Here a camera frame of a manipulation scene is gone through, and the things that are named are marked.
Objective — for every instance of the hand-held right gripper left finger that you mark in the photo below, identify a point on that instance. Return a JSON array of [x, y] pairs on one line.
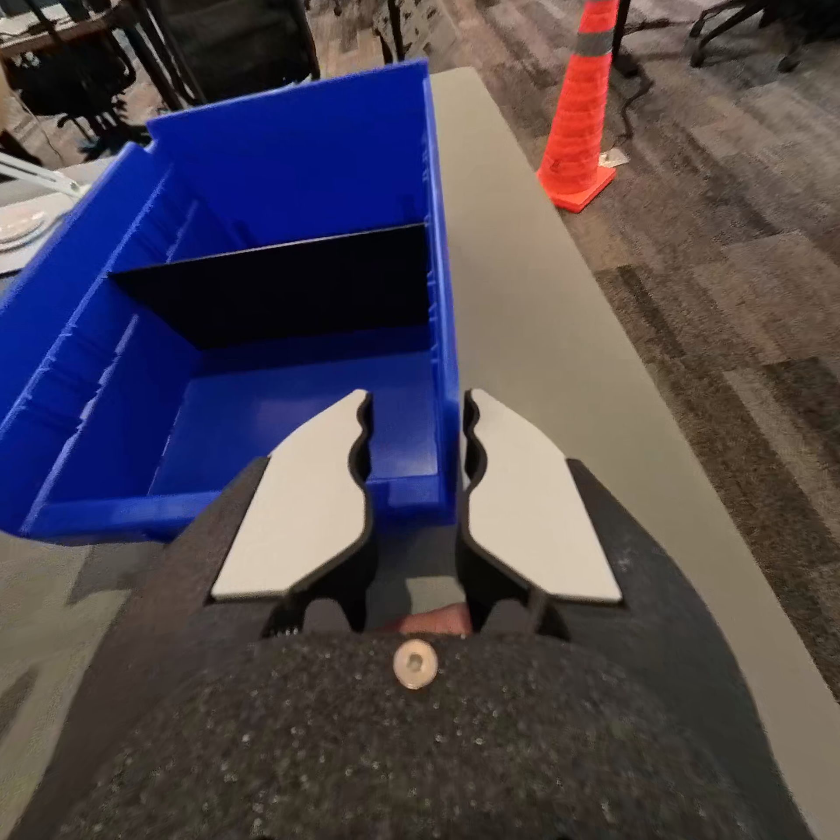
[[295, 518]]

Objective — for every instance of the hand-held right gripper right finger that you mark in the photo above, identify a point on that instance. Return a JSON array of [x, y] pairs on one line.
[[538, 518]]

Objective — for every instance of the blue plastic bin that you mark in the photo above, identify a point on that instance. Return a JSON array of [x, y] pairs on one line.
[[295, 164]]

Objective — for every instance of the black bin divider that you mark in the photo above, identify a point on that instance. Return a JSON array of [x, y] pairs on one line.
[[295, 289]]

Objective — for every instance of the orange traffic cone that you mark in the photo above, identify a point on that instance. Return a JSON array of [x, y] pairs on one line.
[[577, 118]]

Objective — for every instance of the white tablet stand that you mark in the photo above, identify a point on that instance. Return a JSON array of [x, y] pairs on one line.
[[26, 216]]

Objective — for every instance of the black office chair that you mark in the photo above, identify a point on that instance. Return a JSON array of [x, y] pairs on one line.
[[741, 26], [229, 39]]

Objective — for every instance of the small wooden office desk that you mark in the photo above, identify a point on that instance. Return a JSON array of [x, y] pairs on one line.
[[59, 29]]

